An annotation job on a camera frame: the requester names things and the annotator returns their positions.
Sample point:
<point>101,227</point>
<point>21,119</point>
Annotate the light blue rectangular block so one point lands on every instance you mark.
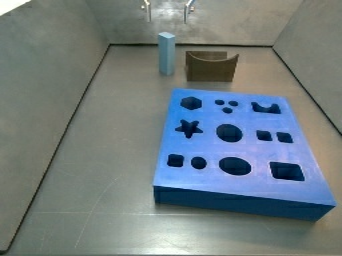
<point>166,43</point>

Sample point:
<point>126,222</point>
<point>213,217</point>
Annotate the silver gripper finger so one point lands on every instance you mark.
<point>189,9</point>
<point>146,7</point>

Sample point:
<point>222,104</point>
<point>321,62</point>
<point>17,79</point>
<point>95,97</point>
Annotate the blue shape sorting board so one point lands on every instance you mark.
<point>234,155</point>

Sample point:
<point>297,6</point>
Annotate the dark curved holder stand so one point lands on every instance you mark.
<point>210,66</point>

